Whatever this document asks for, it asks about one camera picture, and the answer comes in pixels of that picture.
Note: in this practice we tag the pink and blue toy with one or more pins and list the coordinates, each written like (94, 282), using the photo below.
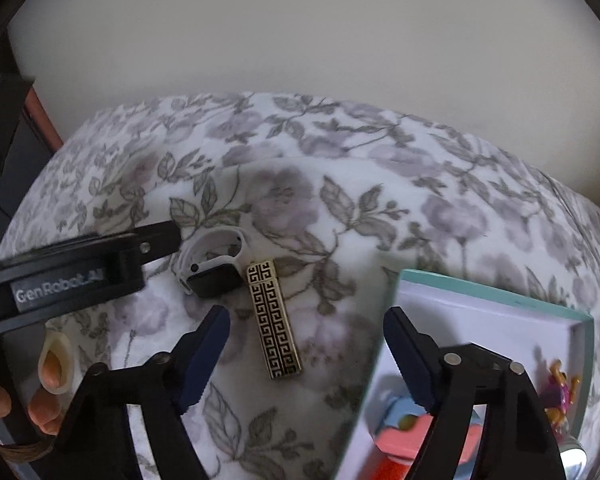
(405, 435)

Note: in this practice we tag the person's left hand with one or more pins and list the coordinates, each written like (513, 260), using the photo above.
(55, 375)

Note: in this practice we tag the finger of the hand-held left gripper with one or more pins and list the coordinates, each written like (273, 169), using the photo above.
(155, 242)

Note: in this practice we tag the red-brown wooden frame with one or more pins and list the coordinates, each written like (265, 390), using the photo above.
(45, 125)

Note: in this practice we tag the orange tube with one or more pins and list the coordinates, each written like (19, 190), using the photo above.
(395, 470)

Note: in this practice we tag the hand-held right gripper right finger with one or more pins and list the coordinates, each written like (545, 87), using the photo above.
(410, 360)

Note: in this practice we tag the white smart watch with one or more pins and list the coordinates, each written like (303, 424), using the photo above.
(215, 285)

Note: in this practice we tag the gold patterned lighter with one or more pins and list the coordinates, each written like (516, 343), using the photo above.
(275, 320)

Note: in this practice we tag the teal shallow box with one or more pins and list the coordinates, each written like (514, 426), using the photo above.
(480, 320)

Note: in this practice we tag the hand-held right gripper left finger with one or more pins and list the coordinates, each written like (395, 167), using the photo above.
(205, 360)

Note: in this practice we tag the pink and orange toy figure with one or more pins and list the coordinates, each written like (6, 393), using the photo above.
(560, 395)

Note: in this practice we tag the dark cabinet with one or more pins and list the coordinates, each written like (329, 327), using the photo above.
(25, 175)

